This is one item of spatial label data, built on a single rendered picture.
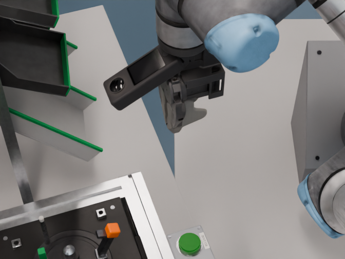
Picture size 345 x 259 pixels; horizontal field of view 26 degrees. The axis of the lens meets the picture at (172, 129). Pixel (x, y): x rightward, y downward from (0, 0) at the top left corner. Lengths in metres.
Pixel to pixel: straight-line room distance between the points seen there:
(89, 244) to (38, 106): 0.28
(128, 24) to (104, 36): 1.26
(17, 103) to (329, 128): 0.60
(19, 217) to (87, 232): 0.15
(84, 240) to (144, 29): 1.82
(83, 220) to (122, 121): 0.34
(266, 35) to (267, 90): 0.87
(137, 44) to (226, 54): 2.17
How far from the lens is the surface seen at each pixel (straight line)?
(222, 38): 0.85
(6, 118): 1.27
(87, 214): 1.39
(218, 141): 1.62
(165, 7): 0.95
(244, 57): 0.85
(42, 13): 1.14
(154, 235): 1.37
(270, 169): 1.58
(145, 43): 3.01
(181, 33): 0.97
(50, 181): 1.57
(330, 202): 1.25
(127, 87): 1.04
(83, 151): 1.40
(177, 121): 1.09
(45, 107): 1.43
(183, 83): 1.05
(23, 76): 1.27
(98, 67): 1.76
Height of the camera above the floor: 2.15
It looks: 52 degrees down
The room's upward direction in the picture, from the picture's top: straight up
